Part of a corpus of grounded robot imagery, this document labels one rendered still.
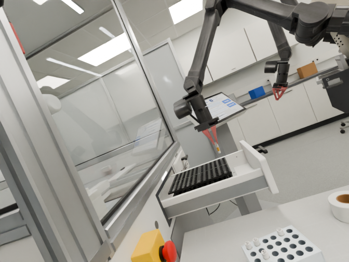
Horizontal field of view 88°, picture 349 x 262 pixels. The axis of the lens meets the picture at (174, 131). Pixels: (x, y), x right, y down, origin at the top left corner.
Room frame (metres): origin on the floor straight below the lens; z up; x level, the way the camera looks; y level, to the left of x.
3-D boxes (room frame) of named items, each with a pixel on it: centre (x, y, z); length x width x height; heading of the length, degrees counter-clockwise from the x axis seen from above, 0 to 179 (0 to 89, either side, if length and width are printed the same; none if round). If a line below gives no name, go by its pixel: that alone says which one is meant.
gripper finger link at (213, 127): (0.73, -0.13, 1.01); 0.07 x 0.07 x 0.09; 76
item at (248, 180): (0.67, -0.01, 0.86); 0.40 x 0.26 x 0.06; 79
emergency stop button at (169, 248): (0.36, 0.11, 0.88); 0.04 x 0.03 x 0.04; 169
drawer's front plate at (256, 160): (0.63, -0.22, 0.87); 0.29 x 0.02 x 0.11; 169
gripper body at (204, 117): (0.73, -0.13, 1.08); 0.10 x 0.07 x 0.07; 76
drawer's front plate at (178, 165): (1.00, 0.03, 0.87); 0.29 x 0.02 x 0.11; 169
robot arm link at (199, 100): (0.73, -0.13, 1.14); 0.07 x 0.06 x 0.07; 71
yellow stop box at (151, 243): (0.37, 0.14, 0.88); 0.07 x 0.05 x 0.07; 169
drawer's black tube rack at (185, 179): (0.67, -0.02, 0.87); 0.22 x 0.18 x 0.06; 79
